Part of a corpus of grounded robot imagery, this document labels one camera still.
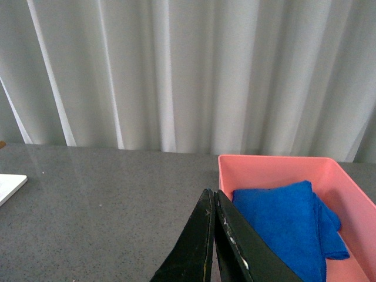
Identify pink plastic bin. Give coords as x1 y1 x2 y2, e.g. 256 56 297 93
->
218 155 375 281

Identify white towel rack stand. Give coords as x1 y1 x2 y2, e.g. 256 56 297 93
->
0 174 28 206

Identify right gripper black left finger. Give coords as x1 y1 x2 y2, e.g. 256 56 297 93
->
151 189 215 282

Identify left wooden rack rod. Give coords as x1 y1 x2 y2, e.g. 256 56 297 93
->
0 140 6 149

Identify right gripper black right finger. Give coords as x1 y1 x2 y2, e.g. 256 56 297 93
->
214 190 301 281

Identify white pleated curtain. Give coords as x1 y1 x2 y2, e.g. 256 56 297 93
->
1 1 375 163

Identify blue microfiber cloth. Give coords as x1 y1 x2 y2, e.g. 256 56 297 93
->
232 180 350 281

